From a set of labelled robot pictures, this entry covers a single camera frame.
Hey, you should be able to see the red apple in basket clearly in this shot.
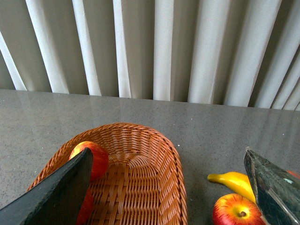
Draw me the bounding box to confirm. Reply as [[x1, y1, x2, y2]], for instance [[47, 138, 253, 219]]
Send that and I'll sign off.
[[68, 141, 109, 182], [76, 189, 94, 225]]

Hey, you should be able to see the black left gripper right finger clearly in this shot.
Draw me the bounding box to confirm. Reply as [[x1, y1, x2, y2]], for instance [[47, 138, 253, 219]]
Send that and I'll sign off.
[[244, 147, 300, 225]]

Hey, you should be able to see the white pleated curtain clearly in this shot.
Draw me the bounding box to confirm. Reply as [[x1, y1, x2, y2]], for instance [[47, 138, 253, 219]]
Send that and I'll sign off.
[[0, 0, 300, 111]]

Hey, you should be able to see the red yellow apple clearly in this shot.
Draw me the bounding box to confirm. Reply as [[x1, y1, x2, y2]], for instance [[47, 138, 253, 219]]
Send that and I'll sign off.
[[212, 194, 265, 225]]

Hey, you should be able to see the left wicker basket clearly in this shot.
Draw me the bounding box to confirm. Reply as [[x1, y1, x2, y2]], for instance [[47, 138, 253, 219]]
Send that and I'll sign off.
[[33, 122, 188, 225]]

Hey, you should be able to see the yellow banana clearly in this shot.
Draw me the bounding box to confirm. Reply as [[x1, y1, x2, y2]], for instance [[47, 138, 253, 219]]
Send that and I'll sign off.
[[207, 172, 256, 203]]

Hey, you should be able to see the red apple at edge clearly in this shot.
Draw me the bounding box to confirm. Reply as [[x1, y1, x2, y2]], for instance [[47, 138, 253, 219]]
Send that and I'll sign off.
[[287, 170, 300, 179]]

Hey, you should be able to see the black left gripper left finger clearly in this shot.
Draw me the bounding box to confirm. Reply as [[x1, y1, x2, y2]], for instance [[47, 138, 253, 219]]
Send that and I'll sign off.
[[0, 148, 93, 225]]

